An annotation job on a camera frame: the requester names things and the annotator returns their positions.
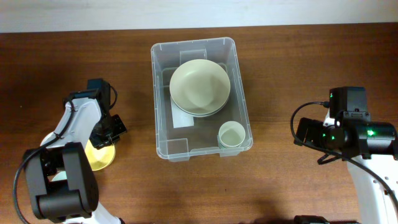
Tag yellow plastic bowl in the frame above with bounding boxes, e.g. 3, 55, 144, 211
85, 141, 116, 171

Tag mint green plastic bowl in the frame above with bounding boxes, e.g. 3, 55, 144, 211
52, 171, 67, 182

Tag cream plastic cup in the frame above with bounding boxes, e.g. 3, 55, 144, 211
218, 121, 246, 148

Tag beige plastic bowl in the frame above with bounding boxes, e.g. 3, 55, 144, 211
170, 95, 229, 118

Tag cream plastic bowl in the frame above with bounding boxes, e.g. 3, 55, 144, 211
169, 59, 231, 113

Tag white plastic bowl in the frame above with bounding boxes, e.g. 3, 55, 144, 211
40, 132, 57, 147

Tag light grey plastic cup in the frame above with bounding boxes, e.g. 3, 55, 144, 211
217, 136, 225, 149

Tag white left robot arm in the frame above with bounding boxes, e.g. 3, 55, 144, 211
13, 78, 127, 223

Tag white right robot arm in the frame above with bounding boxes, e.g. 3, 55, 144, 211
290, 118, 397, 223

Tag white paper label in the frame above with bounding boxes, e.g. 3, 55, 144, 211
171, 100, 194, 128

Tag clear plastic storage bin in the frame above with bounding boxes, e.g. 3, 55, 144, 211
150, 37, 254, 162

